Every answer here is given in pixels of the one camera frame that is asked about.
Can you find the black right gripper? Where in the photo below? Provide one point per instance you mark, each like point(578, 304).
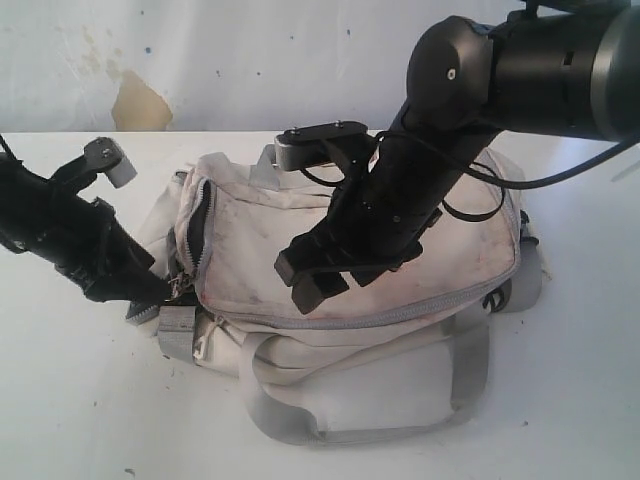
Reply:
point(387, 199)

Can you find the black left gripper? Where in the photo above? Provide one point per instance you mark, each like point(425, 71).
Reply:
point(83, 240)

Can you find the zipper pull with metal ring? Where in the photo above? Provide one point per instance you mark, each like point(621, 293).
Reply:
point(180, 285)

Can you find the white fabric duffel bag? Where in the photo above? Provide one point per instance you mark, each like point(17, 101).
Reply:
point(406, 354)

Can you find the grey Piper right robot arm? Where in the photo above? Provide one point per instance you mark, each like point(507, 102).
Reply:
point(573, 73)

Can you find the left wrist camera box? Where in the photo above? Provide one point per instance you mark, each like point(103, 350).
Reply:
point(104, 155)

